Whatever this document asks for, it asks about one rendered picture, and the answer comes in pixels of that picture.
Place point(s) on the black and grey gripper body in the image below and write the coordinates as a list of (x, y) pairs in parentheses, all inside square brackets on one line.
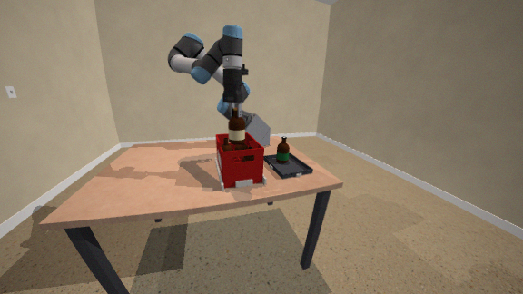
[(232, 78)]

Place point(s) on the brown bottle with yellow cap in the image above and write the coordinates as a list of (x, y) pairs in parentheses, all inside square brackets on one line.
[(236, 129)]

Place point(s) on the red crate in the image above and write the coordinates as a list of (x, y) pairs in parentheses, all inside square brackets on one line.
[(233, 168)]

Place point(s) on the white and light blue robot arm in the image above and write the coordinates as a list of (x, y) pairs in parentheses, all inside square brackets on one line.
[(203, 66)]

